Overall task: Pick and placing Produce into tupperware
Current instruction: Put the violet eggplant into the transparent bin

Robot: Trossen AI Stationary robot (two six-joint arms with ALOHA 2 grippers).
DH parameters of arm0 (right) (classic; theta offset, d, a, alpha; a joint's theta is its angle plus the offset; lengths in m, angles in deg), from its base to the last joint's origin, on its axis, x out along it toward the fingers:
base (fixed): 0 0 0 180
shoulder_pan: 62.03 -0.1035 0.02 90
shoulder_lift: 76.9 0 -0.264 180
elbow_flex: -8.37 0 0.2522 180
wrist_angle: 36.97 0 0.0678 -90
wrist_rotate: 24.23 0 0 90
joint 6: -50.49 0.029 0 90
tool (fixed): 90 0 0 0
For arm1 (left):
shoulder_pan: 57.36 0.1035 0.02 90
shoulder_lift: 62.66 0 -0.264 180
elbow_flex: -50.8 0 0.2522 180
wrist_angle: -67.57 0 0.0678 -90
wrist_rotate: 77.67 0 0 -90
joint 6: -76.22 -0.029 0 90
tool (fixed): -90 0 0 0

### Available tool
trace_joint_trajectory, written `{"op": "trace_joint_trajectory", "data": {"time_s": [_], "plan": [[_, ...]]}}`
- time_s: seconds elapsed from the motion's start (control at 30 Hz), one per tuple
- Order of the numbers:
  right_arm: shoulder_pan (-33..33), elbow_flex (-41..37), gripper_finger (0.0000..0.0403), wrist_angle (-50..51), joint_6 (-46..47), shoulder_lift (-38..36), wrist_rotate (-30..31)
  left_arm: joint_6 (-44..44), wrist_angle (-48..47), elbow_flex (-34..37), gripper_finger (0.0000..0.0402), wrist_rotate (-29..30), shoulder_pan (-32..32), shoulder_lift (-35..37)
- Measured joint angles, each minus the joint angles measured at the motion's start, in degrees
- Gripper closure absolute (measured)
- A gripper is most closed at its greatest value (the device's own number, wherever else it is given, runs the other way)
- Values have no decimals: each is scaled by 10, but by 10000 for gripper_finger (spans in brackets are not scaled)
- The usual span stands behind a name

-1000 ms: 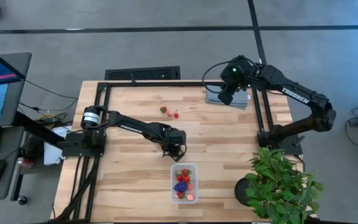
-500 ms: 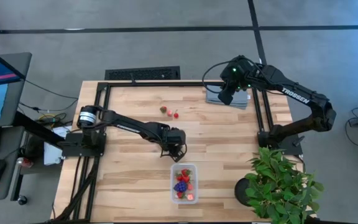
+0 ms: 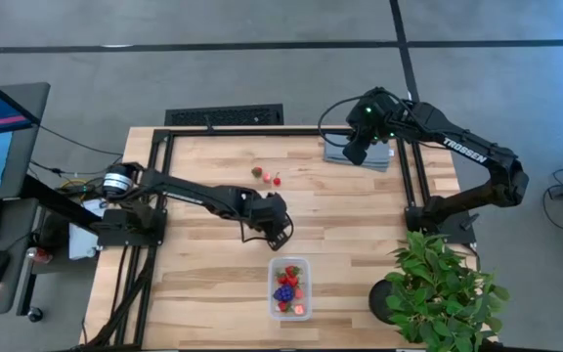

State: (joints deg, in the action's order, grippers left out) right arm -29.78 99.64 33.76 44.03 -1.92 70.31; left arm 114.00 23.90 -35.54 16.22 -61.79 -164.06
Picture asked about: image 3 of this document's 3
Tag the purple grape bunch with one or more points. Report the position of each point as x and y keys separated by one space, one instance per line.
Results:
x=284 y=293

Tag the pink peach half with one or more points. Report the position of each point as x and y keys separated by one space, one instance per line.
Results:
x=299 y=309
x=266 y=178

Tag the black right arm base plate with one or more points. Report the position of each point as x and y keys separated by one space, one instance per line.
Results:
x=452 y=230

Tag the grey desk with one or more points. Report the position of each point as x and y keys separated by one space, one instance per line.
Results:
x=15 y=293

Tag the red strawberry green leaves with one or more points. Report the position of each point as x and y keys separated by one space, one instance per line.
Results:
x=293 y=281
x=291 y=270
x=282 y=306
x=282 y=279
x=256 y=172

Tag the black round knob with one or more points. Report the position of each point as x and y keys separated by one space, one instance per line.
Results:
x=35 y=314

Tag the red cherry green stem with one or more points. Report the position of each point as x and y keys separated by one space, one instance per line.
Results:
x=277 y=181

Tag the black floor vent grille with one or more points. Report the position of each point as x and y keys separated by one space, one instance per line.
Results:
x=223 y=116

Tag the red and silver can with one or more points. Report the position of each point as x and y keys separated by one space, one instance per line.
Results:
x=42 y=255

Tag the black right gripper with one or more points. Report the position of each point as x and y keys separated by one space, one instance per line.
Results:
x=372 y=119

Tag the black plant pot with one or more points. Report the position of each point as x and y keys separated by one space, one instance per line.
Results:
x=378 y=300

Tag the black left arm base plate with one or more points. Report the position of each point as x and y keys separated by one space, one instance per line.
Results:
x=130 y=234

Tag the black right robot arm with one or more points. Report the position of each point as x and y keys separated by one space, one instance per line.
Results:
x=462 y=149

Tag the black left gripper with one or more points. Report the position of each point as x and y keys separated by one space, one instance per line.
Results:
x=269 y=207

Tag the green leafy plant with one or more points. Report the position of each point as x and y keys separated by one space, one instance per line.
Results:
x=438 y=293

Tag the black monitor stand beam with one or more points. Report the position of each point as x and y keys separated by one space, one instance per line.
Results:
x=56 y=200

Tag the grey folded cloth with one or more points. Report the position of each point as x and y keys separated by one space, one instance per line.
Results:
x=379 y=159

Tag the clear plastic tupperware container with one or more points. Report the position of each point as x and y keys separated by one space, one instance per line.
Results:
x=305 y=266

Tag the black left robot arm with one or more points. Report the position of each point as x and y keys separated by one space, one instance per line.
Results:
x=198 y=193

